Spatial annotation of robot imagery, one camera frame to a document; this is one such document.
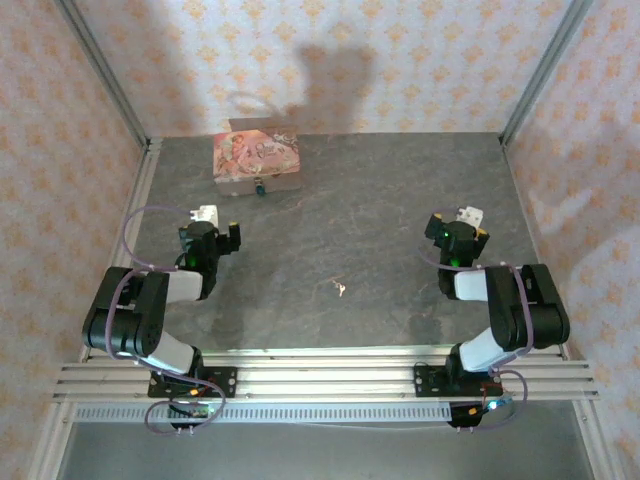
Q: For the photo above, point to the small padlock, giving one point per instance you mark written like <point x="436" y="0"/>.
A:
<point x="260" y="188"/>

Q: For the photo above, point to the pink floral decorated box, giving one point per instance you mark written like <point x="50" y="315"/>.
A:
<point x="255" y="155"/>

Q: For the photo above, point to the small metal key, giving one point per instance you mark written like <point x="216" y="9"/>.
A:
<point x="340" y="288"/>

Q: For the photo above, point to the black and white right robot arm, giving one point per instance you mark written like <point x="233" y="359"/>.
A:
<point x="540" y="315"/>

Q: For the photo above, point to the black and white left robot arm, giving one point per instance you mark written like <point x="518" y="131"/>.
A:
<point x="130" y="320"/>

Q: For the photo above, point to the small controller board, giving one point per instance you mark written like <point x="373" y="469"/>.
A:
<point x="495" y="405"/>
<point x="202" y="411"/>

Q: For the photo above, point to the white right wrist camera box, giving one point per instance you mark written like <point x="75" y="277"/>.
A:
<point x="471" y="215"/>

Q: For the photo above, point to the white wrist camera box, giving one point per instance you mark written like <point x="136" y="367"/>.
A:
<point x="471" y="215"/>
<point x="206" y="214"/>

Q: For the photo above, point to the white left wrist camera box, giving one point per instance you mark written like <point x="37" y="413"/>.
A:
<point x="206" y="214"/>

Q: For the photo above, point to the aluminium side rail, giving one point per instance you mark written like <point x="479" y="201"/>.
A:
<point x="137" y="200"/>

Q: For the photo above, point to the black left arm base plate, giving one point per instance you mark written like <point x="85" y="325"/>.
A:
<point x="225" y="382"/>

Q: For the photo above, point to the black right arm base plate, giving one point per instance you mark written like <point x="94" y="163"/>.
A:
<point x="427" y="381"/>

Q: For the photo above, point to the narrow aluminium table edge rail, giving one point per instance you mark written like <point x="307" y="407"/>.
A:
<point x="325" y="353"/>

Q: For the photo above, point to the wide aluminium base rail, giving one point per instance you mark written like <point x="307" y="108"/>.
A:
<point x="325" y="382"/>

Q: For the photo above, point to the aluminium frame post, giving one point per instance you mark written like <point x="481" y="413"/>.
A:
<point x="102" y="70"/>
<point x="545" y="70"/>

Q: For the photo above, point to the aluminium frame leg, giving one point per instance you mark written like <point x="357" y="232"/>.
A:
<point x="593" y="440"/>
<point x="50" y="440"/>

